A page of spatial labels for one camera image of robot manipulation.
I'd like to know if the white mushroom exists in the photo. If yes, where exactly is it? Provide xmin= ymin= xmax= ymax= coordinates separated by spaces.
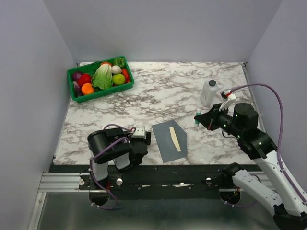
xmin=111 ymin=65 xmax=122 ymax=74

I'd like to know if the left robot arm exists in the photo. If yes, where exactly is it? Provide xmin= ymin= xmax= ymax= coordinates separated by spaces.
xmin=87 ymin=125 xmax=152 ymax=189

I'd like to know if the green plastic vegetable bin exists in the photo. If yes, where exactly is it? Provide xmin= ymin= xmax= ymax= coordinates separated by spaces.
xmin=67 ymin=56 xmax=134 ymax=103

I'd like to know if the red tomato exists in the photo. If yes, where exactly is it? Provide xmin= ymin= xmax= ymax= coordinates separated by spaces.
xmin=77 ymin=73 xmax=92 ymax=87

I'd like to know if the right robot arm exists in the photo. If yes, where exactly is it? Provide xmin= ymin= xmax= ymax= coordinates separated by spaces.
xmin=194 ymin=103 xmax=307 ymax=230

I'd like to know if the green lettuce leaf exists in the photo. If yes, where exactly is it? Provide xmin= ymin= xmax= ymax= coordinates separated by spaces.
xmin=92 ymin=64 xmax=113 ymax=90

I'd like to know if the beige letter paper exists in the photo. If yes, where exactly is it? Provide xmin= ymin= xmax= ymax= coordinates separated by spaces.
xmin=169 ymin=126 xmax=181 ymax=152

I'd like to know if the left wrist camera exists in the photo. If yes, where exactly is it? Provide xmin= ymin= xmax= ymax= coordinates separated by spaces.
xmin=131 ymin=125 xmax=147 ymax=139

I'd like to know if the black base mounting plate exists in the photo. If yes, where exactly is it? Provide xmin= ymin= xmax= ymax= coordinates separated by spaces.
xmin=49 ymin=165 xmax=274 ymax=204

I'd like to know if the aluminium frame rail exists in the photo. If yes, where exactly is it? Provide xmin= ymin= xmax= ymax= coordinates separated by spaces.
xmin=26 ymin=172 xmax=90 ymax=230

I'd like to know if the orange carrot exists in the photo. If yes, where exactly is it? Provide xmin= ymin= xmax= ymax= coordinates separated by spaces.
xmin=121 ymin=69 xmax=131 ymax=83

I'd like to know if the white plastic bottle black cap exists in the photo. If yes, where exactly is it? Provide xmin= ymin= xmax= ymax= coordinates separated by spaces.
xmin=200 ymin=80 xmax=219 ymax=106

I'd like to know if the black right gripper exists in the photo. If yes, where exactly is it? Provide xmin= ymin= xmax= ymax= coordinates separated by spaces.
xmin=196 ymin=103 xmax=244 ymax=138

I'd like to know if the green bell pepper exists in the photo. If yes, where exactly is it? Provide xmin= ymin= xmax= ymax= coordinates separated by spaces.
xmin=113 ymin=57 xmax=126 ymax=68

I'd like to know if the orange fruit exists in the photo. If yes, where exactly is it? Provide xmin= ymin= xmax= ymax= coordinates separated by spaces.
xmin=81 ymin=83 xmax=95 ymax=95

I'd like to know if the purple eggplant slice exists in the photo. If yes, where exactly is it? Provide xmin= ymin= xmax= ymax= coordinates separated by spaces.
xmin=73 ymin=81 xmax=83 ymax=97

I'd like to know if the purple onion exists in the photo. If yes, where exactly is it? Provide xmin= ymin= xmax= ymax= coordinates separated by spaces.
xmin=72 ymin=71 xmax=83 ymax=82

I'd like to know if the grey envelope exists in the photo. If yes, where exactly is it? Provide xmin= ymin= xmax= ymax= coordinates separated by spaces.
xmin=152 ymin=120 xmax=188 ymax=163

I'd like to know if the green apple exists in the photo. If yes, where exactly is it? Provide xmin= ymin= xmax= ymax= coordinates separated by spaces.
xmin=112 ymin=73 xmax=126 ymax=86

